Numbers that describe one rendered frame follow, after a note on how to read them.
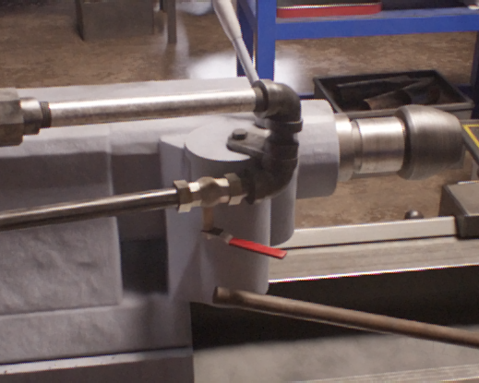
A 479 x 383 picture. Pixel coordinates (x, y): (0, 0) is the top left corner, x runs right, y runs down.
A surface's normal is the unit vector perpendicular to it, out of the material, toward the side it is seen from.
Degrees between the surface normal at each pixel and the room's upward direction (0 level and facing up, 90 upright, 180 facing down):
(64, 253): 70
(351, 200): 0
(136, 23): 90
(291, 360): 22
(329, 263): 0
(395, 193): 0
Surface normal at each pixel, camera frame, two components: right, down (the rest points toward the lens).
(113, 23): 0.29, 0.48
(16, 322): 0.12, 0.02
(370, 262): 0.00, -0.87
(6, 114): 0.44, -0.13
